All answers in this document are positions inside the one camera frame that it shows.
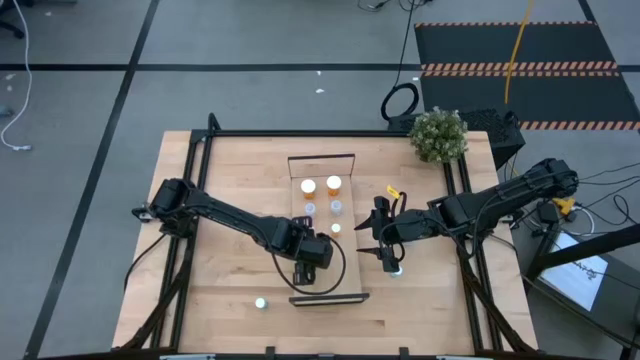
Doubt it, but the wooden tray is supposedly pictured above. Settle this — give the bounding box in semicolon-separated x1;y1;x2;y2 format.
287;153;371;307

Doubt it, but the black coiled floor cable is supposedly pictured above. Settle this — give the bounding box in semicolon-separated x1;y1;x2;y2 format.
379;0;421;125

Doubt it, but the black metal table frame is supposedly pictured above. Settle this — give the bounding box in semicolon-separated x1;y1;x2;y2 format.
113;112;540;360

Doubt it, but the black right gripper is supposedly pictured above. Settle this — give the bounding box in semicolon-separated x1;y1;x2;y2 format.
353;196;429;274

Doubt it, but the black stand beam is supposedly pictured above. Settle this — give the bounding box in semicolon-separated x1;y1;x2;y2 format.
524;223;640;281

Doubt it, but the monitor with white screen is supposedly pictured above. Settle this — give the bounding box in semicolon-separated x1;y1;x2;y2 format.
519;227;640;351

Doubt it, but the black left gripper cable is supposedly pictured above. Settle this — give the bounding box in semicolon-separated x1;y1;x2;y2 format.
271;233;347;296

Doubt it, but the yellow cable connector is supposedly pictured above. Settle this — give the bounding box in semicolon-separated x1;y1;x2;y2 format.
552;197;577;216

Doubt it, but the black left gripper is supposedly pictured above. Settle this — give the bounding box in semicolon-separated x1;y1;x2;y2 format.
279;214;335;287

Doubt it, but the green potted plant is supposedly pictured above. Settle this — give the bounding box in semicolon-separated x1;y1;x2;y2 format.
407;105;470;165

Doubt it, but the white floor cable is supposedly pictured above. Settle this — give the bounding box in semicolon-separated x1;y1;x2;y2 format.
0;0;34;151

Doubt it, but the yellow hanging cable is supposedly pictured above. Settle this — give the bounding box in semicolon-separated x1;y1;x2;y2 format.
503;0;536;105

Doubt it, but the black chair base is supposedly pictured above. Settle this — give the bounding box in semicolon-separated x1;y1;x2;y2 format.
0;0;27;40

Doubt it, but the black hazard-striped floor mat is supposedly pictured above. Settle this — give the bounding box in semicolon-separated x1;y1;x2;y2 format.
413;20;640;132

